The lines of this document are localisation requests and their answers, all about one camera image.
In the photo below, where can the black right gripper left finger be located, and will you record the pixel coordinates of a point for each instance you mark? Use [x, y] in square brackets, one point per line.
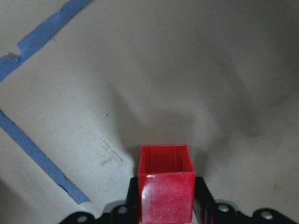
[123, 211]

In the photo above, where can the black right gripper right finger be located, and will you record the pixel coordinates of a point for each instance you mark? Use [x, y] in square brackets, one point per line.
[207, 210]

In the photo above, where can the red toy block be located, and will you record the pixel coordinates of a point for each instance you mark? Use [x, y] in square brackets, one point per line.
[166, 182]

